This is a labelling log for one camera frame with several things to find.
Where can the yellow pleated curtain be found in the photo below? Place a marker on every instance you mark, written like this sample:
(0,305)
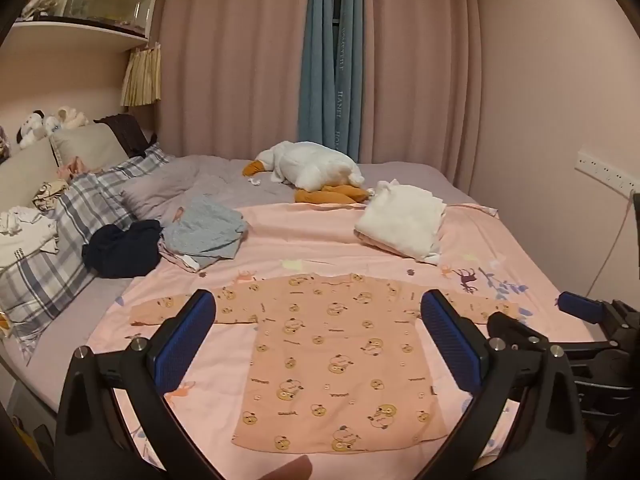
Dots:
(142,75)

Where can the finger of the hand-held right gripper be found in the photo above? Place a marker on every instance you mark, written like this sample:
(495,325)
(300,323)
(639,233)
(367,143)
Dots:
(580,306)
(515,330)

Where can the white wall shelf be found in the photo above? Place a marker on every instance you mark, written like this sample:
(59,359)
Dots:
(75,35)

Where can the beige headboard cushion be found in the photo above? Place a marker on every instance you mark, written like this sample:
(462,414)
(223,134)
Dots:
(25,170)
(90,145)

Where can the small patterned cloth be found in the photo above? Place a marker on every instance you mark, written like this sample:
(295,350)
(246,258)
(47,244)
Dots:
(50,195)

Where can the grey pillow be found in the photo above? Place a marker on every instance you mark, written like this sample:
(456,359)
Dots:
(155,195)

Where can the white folded cloth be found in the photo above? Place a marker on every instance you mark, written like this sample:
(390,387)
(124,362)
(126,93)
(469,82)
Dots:
(400,220)

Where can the pink animal print blanket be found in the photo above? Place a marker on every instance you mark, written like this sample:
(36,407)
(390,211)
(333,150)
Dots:
(300,240)

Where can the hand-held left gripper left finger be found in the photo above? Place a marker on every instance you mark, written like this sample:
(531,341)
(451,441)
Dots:
(185,340)

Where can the brown knitted cloth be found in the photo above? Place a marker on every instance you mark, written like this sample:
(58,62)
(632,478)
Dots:
(127,132)

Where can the light blue clothes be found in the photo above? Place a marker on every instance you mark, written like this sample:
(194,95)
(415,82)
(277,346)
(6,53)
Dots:
(205,235)

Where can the plaid grey blanket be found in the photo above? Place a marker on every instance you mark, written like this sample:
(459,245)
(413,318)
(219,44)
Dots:
(85,200)

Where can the white power strip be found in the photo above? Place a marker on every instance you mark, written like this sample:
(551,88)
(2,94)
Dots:
(600,170)

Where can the white goose plush toy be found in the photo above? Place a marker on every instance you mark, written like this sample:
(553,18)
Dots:
(310,165)

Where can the beige plush toy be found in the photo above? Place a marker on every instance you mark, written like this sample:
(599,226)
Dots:
(70,117)

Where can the dark navy cloth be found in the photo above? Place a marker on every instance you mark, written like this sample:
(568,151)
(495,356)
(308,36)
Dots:
(125,250)

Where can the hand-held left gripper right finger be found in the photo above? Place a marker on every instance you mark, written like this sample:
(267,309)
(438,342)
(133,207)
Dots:
(450,340)

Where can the white crumpled clothes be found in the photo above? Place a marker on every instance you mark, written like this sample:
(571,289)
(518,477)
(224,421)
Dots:
(25,235)

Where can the peach duck print shirt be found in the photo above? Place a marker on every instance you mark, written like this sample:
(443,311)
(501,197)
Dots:
(340,370)

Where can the blue curtain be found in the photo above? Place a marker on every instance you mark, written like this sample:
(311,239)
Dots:
(320,60)

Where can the small pink cloth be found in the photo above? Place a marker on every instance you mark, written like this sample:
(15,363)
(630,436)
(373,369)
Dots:
(70,167)

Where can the pink curtain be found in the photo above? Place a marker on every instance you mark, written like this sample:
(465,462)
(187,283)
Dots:
(415,60)
(225,60)

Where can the black and white plush toy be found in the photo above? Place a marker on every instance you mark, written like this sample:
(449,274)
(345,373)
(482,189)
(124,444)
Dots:
(35,127)

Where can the bed with grey sheet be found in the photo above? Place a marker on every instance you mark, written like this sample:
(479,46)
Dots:
(225,170)

